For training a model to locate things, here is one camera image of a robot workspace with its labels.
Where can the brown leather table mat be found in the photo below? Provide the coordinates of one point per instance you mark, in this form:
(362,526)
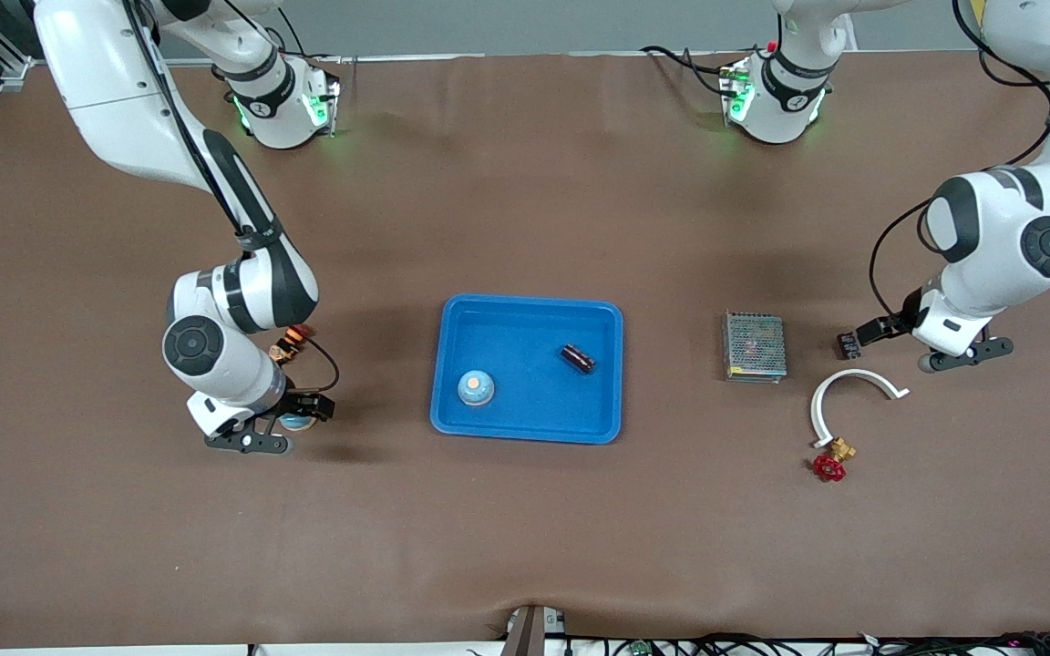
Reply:
(525,528)

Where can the dark cylindrical electrolytic capacitor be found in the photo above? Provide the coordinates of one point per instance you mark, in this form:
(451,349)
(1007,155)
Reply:
(578,358)

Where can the metal mesh power supply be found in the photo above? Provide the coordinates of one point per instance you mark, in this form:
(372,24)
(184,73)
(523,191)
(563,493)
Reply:
(755,346)

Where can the small black connector block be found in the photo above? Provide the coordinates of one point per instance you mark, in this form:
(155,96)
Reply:
(849,346)

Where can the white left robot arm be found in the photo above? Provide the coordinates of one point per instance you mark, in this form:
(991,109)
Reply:
(990,237)

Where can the brass valve red handwheel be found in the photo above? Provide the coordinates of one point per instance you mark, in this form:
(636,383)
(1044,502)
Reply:
(828,468)

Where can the grey metal table bracket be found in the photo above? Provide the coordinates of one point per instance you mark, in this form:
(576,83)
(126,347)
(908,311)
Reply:
(530,633)

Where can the red button orange striped body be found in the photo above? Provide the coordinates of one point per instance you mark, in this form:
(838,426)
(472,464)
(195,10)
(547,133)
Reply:
(288,348)

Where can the small green circuit board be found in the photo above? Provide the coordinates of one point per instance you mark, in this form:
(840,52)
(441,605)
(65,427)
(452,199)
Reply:
(641,649)

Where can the white curved plastic clip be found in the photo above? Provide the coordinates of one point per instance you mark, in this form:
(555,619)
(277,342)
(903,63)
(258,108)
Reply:
(853,373)

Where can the blue dome call bell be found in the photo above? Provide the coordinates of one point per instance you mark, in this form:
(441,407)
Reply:
(293,423)
(476,392)

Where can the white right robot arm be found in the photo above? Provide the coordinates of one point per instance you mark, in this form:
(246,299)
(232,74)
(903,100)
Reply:
(97,82)

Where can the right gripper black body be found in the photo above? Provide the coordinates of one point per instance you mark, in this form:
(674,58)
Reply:
(303,404)

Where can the blue plastic tray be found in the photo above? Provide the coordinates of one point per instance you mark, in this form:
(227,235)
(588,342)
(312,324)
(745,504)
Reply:
(525,401)

